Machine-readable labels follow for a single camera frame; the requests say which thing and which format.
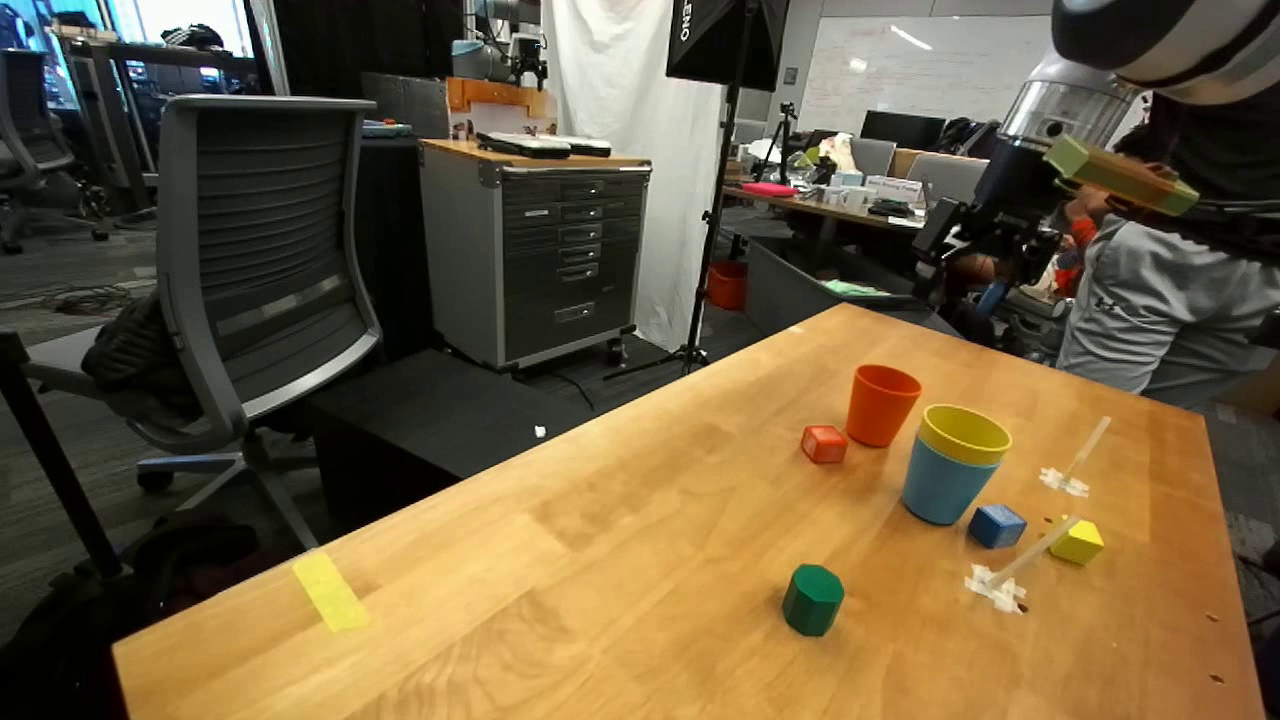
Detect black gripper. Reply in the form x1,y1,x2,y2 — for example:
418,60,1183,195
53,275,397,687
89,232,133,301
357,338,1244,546
917,136,1076,322

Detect yellow plastic cup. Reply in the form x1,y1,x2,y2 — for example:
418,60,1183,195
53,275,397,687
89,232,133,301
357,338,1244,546
917,404,1018,473

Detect orange plastic cup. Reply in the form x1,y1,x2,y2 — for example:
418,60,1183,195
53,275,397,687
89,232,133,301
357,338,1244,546
843,361,925,451

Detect blue plastic cup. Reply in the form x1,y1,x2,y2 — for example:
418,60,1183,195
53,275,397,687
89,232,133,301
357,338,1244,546
896,432,1004,532

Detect grey chair back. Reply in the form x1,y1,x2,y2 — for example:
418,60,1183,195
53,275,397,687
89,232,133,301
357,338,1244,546
908,146,998,211

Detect cluttered wooden desk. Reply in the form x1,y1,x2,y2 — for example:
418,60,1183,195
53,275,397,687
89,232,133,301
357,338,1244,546
726,174,966,290

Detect small black monitor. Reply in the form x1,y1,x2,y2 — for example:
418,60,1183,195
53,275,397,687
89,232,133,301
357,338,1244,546
857,106,952,152

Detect person in black shirt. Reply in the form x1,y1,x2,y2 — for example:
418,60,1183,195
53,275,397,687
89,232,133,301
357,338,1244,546
1052,85,1280,404

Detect white taped plastic stick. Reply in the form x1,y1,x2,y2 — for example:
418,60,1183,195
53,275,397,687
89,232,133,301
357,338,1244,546
961,514,1076,620
1038,412,1118,502

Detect orange wooden cube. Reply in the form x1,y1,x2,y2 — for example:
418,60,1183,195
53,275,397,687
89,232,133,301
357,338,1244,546
797,420,854,469

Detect red bucket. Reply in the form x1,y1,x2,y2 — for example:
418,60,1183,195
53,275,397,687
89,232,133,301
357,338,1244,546
703,255,752,314

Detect blue wooden cube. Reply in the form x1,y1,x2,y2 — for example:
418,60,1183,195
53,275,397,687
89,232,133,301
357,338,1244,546
966,500,1032,550

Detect yellow wooden cube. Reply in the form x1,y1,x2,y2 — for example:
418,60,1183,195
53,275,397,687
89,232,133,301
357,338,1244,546
1047,514,1108,570

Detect black softbox light stand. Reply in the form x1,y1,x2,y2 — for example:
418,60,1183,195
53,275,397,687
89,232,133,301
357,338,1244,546
606,0,793,383

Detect green wooden cylinder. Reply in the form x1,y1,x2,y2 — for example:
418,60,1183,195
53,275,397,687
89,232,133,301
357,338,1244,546
781,560,850,638

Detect white hanging curtain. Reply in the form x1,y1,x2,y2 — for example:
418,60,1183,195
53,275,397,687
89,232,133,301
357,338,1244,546
535,0,752,353

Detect grey drawer cabinet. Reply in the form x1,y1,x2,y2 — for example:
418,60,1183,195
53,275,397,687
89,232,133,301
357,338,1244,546
418,136,657,376

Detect brown cardboard box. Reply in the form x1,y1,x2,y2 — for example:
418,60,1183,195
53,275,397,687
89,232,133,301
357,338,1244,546
439,72,556,139

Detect black low platform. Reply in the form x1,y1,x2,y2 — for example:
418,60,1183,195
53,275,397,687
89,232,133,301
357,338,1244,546
313,338,697,532

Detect large dark monitor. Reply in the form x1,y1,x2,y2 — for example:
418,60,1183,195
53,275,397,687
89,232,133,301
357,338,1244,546
273,0,468,94

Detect grey mesh office chair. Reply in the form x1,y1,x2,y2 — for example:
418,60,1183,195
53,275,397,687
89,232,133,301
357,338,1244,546
133,90,392,550

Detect black backpack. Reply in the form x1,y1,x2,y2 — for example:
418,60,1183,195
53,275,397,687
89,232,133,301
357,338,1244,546
75,290,183,404

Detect black tripod leg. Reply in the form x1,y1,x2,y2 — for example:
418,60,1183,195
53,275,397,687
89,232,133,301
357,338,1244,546
0,333,133,584

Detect dark office chair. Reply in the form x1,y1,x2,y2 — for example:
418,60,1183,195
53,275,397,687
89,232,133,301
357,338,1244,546
0,47,118,255

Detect black floor bag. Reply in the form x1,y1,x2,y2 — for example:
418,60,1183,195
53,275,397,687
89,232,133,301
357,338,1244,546
0,510,293,720

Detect green yellow wrist mount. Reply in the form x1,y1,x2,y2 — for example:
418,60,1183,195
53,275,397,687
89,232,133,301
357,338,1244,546
1042,130,1206,220

